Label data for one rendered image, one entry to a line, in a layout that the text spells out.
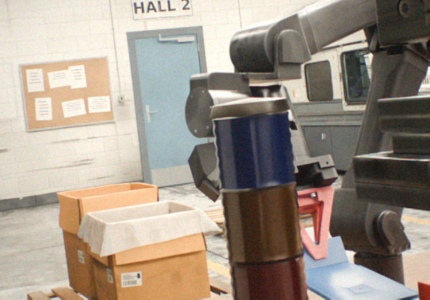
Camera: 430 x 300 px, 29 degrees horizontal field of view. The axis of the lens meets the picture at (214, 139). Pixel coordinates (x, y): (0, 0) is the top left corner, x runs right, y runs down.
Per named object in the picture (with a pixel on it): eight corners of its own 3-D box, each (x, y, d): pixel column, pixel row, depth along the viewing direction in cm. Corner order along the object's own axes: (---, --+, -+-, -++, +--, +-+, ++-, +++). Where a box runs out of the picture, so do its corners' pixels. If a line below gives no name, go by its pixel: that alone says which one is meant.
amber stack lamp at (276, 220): (282, 242, 44) (275, 178, 44) (318, 252, 40) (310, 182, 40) (215, 254, 42) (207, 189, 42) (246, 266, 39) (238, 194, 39)
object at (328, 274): (341, 261, 94) (338, 235, 93) (418, 297, 79) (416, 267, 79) (284, 274, 91) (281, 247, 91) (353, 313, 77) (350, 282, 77)
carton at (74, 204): (177, 285, 480) (164, 185, 477) (87, 303, 460) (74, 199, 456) (144, 270, 532) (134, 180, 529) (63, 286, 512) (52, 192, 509)
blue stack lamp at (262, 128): (275, 176, 44) (268, 112, 44) (310, 179, 40) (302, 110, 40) (207, 186, 42) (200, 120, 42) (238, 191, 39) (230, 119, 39)
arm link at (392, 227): (379, 213, 102) (410, 205, 105) (329, 209, 109) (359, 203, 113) (385, 264, 102) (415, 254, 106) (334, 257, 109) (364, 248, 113)
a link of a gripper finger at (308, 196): (299, 260, 88) (271, 178, 91) (278, 278, 94) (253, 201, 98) (355, 246, 90) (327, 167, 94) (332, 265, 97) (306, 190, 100)
